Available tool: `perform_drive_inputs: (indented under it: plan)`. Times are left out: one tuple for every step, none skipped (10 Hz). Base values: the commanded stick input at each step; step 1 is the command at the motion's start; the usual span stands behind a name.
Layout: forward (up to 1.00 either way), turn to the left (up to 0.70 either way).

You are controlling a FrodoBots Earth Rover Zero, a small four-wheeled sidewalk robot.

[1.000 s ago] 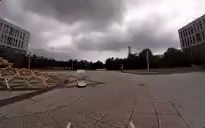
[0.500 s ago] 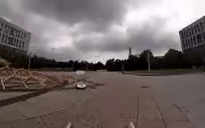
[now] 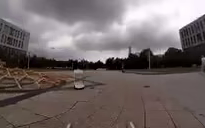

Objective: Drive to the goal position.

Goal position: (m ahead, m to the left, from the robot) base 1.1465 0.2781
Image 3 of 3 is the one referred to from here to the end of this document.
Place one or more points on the tall tower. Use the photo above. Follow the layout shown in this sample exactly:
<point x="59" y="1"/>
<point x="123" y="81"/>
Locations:
<point x="129" y="50"/>

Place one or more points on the grey paved plaza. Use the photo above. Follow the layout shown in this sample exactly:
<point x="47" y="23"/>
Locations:
<point x="123" y="100"/>

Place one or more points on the pole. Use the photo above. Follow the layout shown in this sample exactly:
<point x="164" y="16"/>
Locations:
<point x="149" y="60"/>
<point x="28" y="60"/>

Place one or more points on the manhole cover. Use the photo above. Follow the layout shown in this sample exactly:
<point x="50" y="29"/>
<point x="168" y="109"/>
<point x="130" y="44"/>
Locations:
<point x="146" y="86"/>

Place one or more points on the row of trees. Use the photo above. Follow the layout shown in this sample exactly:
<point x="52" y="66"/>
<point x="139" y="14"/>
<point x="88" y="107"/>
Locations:
<point x="163" y="60"/>

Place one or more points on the robot's own part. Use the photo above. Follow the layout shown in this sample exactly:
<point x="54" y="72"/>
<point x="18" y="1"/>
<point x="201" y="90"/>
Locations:
<point x="68" y="125"/>
<point x="131" y="125"/>

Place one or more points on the wooden lattice structure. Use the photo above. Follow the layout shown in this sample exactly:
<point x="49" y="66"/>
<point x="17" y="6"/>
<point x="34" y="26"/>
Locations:
<point x="13" y="78"/>

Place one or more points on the grey building with window rows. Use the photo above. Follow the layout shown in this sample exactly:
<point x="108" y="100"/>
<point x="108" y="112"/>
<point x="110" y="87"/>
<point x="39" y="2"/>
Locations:
<point x="198" y="35"/>
<point x="8" y="36"/>

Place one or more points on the person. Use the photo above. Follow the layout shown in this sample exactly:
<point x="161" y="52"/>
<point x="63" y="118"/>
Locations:
<point x="203" y="64"/>

